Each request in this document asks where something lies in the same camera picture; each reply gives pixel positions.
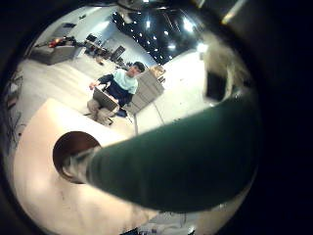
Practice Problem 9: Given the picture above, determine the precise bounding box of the grey cabinet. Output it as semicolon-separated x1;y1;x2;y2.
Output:
125;70;165;116

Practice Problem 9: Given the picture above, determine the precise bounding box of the grey sofa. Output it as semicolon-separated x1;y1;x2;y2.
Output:
28;43;77;67

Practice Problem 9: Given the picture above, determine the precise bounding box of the small brown box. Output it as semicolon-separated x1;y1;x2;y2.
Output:
150;64;166;79

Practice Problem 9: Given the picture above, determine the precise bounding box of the seated person in teal sweater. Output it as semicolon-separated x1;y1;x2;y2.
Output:
86;61;147;126

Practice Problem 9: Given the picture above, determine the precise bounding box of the grey laptop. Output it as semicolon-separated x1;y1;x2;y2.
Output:
92;86;120;113

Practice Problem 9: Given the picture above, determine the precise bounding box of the flower bouquet with green wrap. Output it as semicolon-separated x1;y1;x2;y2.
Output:
62;87;262;213

